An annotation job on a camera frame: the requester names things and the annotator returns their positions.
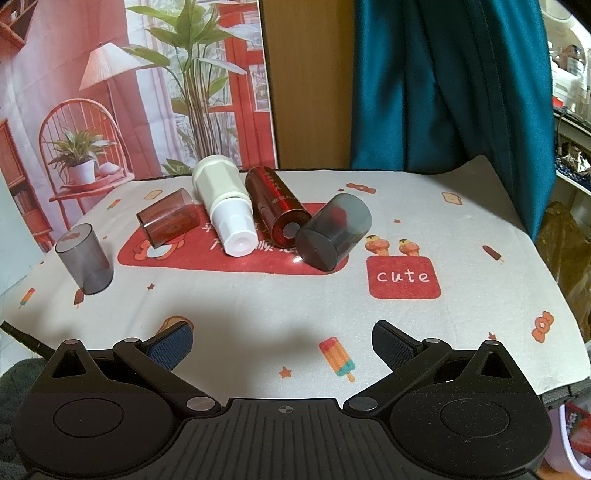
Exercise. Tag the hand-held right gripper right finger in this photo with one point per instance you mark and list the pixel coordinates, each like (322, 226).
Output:
(392, 345)

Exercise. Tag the wooden panel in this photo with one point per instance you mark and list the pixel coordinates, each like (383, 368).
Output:
(307, 83)

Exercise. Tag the printed white tablecloth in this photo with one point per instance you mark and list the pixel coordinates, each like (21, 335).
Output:
(286, 300)

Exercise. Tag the dark grey translucent cup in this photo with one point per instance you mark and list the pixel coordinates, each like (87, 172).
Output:
(333, 233)

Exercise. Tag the brown translucent cup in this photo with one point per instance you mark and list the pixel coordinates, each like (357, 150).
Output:
(167, 220)

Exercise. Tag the small grey translucent cup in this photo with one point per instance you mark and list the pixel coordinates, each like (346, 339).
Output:
(84, 259)

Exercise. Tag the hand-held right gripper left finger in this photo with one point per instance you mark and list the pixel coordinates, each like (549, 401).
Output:
(170, 347)

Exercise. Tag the dark red cylindrical bottle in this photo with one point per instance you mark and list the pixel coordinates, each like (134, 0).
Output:
(276, 206)

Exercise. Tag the cluttered white shelf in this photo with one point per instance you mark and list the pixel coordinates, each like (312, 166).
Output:
(572, 92)

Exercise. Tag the white plastic bottle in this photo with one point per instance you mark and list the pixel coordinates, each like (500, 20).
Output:
(223, 203)

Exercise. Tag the printed wall cloth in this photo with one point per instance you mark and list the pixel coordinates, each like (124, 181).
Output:
(138, 92)

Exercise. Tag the teal curtain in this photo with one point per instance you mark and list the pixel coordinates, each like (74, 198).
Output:
(443, 92)

